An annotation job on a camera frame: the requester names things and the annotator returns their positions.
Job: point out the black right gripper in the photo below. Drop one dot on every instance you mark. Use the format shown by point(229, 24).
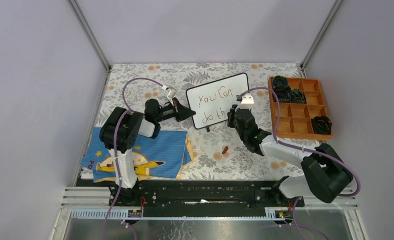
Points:
point(231, 115)

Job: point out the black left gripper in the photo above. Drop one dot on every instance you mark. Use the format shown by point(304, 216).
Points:
point(179, 112)

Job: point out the small whiteboard black frame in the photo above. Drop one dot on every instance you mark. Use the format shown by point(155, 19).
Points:
point(211, 101)

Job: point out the dark red marker cap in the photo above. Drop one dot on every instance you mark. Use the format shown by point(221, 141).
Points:
point(225, 150)

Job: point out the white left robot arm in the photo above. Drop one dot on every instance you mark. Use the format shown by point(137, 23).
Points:
point(119, 134)

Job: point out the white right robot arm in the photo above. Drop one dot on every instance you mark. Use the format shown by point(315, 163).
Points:
point(324, 174)

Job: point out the blue Pikachu cloth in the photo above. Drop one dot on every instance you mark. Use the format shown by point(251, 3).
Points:
point(162, 157)

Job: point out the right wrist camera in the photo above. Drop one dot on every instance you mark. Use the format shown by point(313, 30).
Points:
point(246, 101)

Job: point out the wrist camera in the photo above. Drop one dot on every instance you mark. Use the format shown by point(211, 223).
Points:
point(171, 92)
point(246, 101)

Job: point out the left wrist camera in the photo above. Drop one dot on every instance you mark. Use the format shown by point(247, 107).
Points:
point(171, 92)

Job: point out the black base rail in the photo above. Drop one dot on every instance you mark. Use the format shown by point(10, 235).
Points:
point(203, 198)

